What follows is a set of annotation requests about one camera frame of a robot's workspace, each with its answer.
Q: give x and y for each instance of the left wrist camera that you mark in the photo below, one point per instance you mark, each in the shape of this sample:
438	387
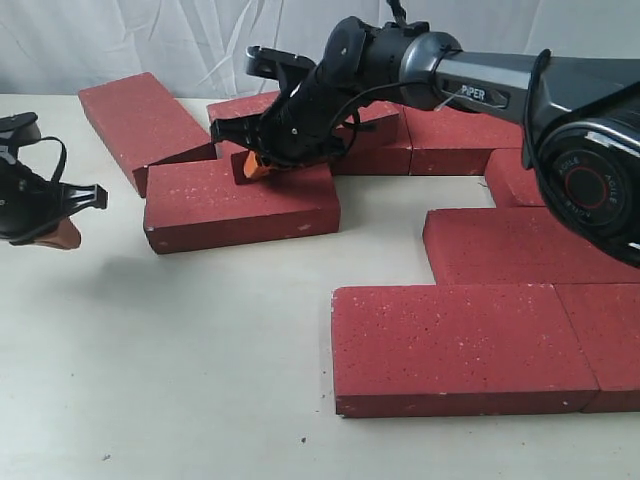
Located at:
19	130

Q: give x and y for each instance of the third row red brick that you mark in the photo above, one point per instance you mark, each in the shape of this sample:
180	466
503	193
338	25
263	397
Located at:
513	245

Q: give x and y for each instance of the back row left red brick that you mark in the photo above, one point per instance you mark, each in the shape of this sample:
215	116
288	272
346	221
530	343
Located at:
392	159

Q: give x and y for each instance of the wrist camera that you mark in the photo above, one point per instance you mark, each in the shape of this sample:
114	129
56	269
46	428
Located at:
19	130
271	64

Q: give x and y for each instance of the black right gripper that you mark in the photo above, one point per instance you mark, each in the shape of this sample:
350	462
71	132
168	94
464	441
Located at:
297	128

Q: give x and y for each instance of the front row right red brick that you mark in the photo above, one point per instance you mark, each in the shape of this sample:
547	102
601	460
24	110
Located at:
605	319

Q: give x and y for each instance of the back row right red brick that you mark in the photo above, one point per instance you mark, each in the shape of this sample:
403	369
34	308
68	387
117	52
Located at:
452	143

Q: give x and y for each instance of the second row right red brick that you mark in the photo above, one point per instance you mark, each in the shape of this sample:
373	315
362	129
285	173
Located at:
509	183

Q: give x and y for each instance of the front row left red brick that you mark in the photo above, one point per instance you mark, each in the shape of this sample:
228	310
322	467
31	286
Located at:
431	350

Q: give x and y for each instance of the white-flecked red brick chipped corner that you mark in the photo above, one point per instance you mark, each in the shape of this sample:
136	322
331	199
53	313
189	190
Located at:
379	121

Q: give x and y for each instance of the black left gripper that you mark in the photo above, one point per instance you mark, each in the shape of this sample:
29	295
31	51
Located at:
38	211

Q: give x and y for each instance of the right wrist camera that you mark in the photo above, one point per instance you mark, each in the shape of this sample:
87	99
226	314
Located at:
271	64

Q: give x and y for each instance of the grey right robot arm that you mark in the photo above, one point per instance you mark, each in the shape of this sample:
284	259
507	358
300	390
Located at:
579	116

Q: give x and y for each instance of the white backdrop cloth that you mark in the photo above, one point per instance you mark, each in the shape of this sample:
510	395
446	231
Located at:
197	48

